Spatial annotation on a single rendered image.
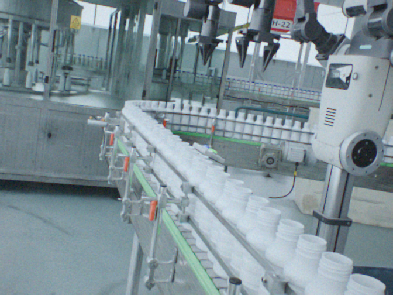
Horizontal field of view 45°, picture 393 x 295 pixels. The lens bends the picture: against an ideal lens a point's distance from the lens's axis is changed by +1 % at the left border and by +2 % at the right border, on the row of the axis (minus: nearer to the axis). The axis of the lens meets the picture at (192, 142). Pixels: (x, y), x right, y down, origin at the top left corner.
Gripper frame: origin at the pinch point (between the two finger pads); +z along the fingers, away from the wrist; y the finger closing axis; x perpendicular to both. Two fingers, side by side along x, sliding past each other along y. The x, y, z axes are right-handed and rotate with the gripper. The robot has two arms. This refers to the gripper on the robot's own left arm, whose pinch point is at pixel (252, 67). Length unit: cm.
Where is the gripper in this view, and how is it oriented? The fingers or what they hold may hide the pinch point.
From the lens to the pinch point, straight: 126.9
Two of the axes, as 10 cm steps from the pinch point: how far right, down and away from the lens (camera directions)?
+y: 9.5, 1.3, 2.8
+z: -1.7, 9.8, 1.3
